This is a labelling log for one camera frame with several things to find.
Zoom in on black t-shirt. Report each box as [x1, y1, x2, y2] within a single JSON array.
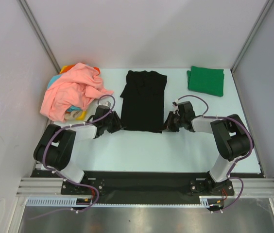
[[120, 70, 167, 133]]

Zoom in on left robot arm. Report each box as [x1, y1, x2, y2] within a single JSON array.
[[33, 105, 124, 194]]

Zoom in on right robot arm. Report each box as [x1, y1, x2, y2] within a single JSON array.
[[163, 101, 254, 195]]

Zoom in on beige t-shirt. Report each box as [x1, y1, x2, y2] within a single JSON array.
[[64, 110, 83, 120]]

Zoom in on pink t-shirt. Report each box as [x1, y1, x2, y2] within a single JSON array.
[[40, 63, 113, 122]]

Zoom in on folded green t-shirt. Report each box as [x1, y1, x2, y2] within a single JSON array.
[[187, 66, 224, 97]]

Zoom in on light blue t-shirt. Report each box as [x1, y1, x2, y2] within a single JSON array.
[[47, 74, 81, 112]]

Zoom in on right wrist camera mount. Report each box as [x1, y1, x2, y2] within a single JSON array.
[[172, 100, 180, 116]]

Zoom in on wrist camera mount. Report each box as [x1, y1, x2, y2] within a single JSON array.
[[172, 100, 180, 116], [96, 100, 112, 108]]

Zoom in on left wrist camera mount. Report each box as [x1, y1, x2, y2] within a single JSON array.
[[96, 100, 112, 108]]

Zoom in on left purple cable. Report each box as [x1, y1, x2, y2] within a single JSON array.
[[39, 94, 116, 214]]

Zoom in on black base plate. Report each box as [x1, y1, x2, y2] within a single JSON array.
[[30, 170, 266, 205]]

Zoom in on grey slotted cable duct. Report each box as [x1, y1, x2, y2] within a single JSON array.
[[26, 196, 222, 207]]

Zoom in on aluminium front rail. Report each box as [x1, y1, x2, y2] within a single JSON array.
[[16, 178, 274, 198]]

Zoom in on left aluminium frame post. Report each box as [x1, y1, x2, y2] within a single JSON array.
[[17, 0, 61, 73]]

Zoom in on aluminium frame post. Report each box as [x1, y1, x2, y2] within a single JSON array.
[[17, 0, 61, 73], [230, 0, 274, 74]]

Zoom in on right aluminium frame post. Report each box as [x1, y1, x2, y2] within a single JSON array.
[[230, 0, 274, 74]]

